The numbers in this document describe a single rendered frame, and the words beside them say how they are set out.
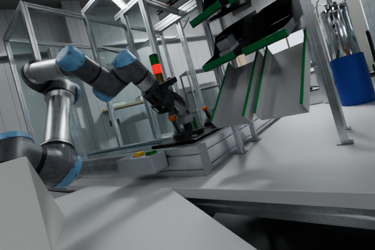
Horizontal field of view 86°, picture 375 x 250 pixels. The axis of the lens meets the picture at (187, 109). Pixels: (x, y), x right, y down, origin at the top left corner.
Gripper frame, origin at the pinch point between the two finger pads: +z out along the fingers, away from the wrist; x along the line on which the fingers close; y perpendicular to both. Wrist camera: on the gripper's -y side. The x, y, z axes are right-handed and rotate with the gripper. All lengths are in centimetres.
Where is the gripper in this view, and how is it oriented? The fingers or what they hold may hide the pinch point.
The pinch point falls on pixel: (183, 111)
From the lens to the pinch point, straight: 88.7
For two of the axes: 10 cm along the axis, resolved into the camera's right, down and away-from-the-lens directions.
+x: 7.6, -2.2, -6.1
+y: -2.5, 7.7, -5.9
